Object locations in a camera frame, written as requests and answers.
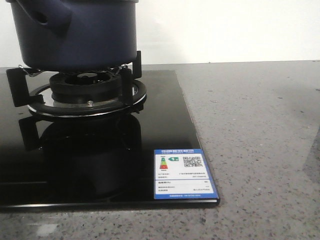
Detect black pot support grate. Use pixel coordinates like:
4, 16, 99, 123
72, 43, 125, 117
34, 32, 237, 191
6, 51, 147, 118

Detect black round gas burner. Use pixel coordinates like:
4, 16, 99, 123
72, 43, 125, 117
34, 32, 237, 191
49, 72, 122, 104

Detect blue energy label sticker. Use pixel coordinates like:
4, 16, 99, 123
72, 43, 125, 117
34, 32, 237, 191
154, 148, 219, 202

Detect black glass gas stove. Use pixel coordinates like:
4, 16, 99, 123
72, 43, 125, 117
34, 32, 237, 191
0, 71, 220, 212

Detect dark blue cooking pot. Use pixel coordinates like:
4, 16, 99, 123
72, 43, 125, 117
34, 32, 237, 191
10, 0, 137, 72

